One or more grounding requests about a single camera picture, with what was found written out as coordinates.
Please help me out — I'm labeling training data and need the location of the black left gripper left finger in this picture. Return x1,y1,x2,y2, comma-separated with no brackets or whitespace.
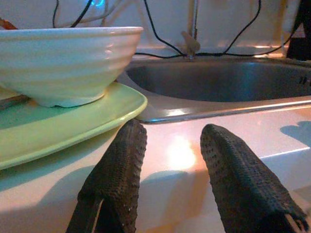
65,118,148,233

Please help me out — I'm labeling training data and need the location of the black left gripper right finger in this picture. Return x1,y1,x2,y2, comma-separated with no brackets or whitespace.
199,123,309,233

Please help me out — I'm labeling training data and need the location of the white ribbed bowl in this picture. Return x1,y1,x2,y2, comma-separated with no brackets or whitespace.
0,26,144,108

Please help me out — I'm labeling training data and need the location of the wooden chopstick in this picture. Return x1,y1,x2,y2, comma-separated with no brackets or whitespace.
0,94,31,110

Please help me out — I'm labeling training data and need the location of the green plate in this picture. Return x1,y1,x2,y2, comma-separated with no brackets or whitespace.
0,81,148,170

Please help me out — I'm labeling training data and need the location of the stainless steel sink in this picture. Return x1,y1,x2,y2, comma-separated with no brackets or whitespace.
116,54,311,125

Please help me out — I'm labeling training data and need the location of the black counter cable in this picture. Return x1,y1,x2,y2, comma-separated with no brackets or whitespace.
135,0,302,60

